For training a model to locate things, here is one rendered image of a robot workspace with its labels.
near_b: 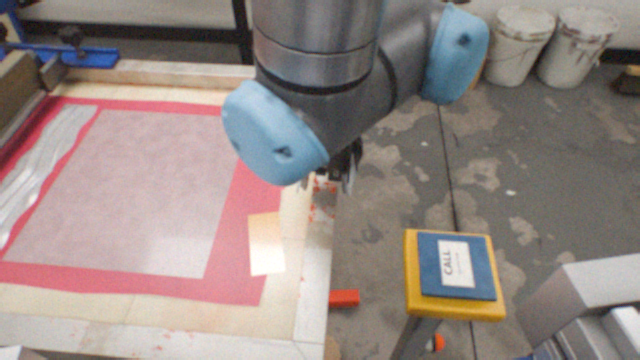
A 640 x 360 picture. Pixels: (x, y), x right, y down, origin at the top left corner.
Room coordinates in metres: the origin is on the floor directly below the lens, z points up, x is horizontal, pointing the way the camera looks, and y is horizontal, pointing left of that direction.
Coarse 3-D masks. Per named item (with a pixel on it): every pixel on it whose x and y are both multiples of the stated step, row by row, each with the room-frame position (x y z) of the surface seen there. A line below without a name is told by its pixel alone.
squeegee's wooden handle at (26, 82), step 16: (0, 64) 0.62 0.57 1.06; (16, 64) 0.62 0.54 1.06; (32, 64) 0.65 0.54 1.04; (0, 80) 0.58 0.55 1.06; (16, 80) 0.60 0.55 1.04; (32, 80) 0.63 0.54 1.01; (0, 96) 0.55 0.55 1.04; (16, 96) 0.58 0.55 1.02; (0, 112) 0.54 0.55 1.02; (16, 112) 0.56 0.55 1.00; (0, 128) 0.52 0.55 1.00
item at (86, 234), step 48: (48, 192) 0.41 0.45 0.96; (96, 192) 0.41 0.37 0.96; (144, 192) 0.41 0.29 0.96; (192, 192) 0.41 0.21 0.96; (240, 192) 0.41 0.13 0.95; (48, 240) 0.31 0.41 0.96; (96, 240) 0.31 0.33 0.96; (144, 240) 0.31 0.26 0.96; (192, 240) 0.31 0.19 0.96; (240, 240) 0.32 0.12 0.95; (48, 288) 0.24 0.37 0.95; (96, 288) 0.24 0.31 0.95; (144, 288) 0.24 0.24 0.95; (192, 288) 0.24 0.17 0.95; (240, 288) 0.24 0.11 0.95
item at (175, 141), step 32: (64, 96) 0.66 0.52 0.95; (32, 128) 0.56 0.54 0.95; (96, 128) 0.56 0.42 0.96; (128, 128) 0.56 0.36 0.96; (160, 128) 0.56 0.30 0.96; (192, 128) 0.56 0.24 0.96; (0, 160) 0.48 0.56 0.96; (64, 160) 0.48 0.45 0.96; (96, 160) 0.48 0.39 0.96; (128, 160) 0.48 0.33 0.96; (160, 160) 0.48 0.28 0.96; (192, 160) 0.48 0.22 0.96; (224, 160) 0.48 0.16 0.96
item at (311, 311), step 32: (128, 64) 0.72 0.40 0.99; (160, 64) 0.72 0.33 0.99; (192, 64) 0.72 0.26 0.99; (320, 192) 0.38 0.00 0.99; (320, 224) 0.32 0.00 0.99; (320, 256) 0.27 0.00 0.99; (320, 288) 0.22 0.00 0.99; (0, 320) 0.18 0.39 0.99; (32, 320) 0.18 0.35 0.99; (64, 320) 0.18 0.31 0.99; (320, 320) 0.18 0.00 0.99; (64, 352) 0.14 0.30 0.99; (96, 352) 0.14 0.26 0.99; (128, 352) 0.14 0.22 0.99; (160, 352) 0.14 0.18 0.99; (192, 352) 0.14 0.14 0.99; (224, 352) 0.14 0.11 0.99; (256, 352) 0.14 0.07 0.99; (288, 352) 0.14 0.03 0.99; (320, 352) 0.14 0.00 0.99
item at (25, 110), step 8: (32, 96) 0.61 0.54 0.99; (40, 96) 0.61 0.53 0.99; (32, 104) 0.59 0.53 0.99; (24, 112) 0.56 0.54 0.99; (16, 120) 0.54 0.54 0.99; (8, 128) 0.52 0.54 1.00; (16, 128) 0.53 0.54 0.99; (0, 136) 0.50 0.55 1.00; (8, 136) 0.51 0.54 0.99; (0, 144) 0.48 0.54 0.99
